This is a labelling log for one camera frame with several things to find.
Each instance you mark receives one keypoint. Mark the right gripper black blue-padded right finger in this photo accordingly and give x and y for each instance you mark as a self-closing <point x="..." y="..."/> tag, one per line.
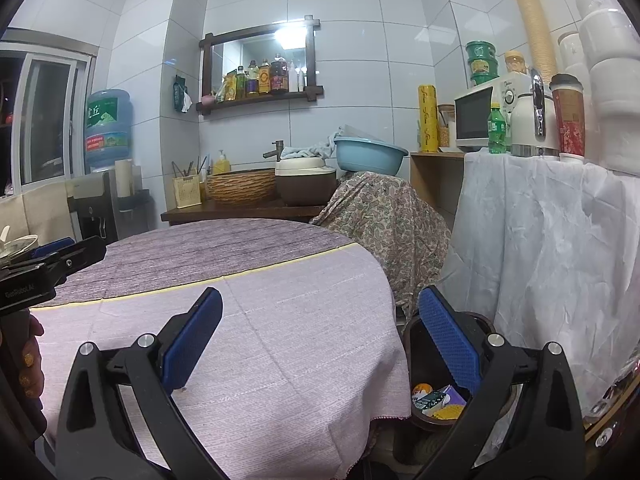
<point x="545" y="438"/>

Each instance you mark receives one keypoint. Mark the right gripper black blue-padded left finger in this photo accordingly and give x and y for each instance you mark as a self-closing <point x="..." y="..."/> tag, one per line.
<point x="95" y="438"/>

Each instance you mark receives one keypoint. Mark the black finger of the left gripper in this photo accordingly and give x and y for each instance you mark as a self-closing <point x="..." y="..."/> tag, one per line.
<point x="66" y="256"/>

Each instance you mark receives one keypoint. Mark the yellow honeycomb sponge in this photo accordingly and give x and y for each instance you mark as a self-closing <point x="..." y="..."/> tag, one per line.
<point x="446" y="412"/>

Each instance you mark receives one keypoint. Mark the purple snack bag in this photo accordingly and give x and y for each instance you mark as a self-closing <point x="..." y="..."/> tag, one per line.
<point x="452" y="397"/>

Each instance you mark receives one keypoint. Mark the green white milk carton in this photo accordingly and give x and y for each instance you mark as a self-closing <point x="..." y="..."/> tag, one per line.
<point x="429" y="402"/>

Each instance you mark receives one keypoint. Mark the orange peel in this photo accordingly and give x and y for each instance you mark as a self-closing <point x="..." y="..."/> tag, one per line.
<point x="420" y="390"/>

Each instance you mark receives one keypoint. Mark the dark brown trash bin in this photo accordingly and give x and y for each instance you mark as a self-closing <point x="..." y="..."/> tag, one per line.
<point x="427" y="367"/>

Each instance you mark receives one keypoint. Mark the left hand orange sleeve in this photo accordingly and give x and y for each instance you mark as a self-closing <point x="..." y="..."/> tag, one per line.
<point x="31" y="375"/>

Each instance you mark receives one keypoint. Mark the black water dispenser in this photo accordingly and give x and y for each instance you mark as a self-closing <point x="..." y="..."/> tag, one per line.
<point x="100" y="212"/>

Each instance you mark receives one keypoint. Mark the beige chopstick holder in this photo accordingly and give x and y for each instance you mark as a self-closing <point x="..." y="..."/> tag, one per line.
<point x="187" y="186"/>

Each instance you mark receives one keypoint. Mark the blue water jug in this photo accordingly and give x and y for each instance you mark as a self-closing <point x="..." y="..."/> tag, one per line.
<point x="107" y="134"/>

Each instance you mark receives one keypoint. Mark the yellow soap bottle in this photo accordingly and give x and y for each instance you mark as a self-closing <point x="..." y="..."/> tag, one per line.
<point x="222" y="164"/>

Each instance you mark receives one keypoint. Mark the woven wicker basket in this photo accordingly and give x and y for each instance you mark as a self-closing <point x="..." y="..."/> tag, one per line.
<point x="242" y="187"/>

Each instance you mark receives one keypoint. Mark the white fabric cover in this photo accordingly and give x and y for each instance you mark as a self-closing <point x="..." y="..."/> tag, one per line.
<point x="549" y="251"/>

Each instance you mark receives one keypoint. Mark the brass faucet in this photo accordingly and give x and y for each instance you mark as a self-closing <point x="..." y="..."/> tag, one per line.
<point x="276" y="152"/>

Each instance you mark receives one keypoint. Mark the brown white rice cooker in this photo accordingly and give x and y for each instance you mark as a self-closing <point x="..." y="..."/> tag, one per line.
<point x="306" y="181"/>

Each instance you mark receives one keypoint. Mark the floral patterned cloth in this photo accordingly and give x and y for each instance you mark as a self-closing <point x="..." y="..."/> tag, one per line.
<point x="407" y="236"/>

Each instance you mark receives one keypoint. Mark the wooden framed mirror shelf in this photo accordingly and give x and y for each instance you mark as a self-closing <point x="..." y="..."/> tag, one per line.
<point x="273" y="62"/>

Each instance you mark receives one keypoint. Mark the light blue plastic basin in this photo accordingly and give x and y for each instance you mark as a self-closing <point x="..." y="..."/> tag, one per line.
<point x="362" y="154"/>

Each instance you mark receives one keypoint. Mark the white electric kettle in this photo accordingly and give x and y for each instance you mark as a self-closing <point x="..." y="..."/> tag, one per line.
<point x="534" y="131"/>

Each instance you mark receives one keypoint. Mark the green soda bottle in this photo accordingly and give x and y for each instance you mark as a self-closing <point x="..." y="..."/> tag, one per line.
<point x="496" y="126"/>

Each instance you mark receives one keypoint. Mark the white microwave oven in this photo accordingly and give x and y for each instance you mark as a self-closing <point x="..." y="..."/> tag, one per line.
<point x="472" y="108"/>

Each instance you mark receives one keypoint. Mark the red paper cup stack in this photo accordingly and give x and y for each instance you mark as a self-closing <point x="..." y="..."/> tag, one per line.
<point x="568" y="98"/>

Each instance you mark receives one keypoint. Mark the yellow paper roll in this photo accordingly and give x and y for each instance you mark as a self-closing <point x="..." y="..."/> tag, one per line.
<point x="428" y="120"/>

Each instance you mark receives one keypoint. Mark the green instant noodle cups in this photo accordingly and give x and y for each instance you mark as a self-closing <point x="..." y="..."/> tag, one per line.
<point x="482" y="61"/>

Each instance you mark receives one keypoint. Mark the tall brown paper cup stack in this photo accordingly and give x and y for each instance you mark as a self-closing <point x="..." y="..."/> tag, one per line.
<point x="539" y="38"/>

